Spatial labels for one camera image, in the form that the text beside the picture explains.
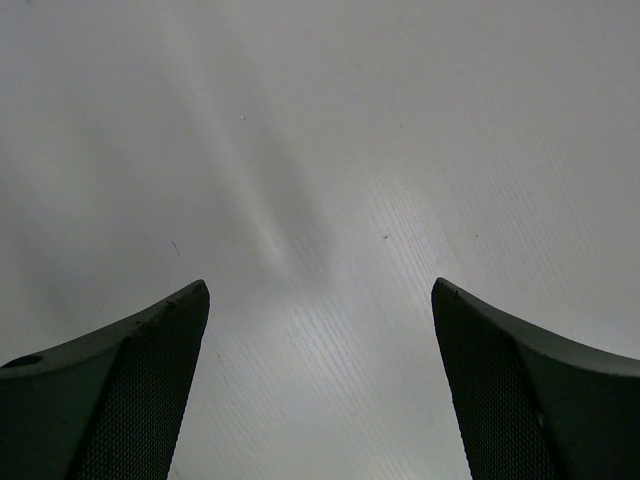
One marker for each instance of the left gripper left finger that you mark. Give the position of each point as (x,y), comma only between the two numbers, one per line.
(108,404)

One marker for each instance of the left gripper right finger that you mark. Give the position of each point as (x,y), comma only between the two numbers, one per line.
(531,404)

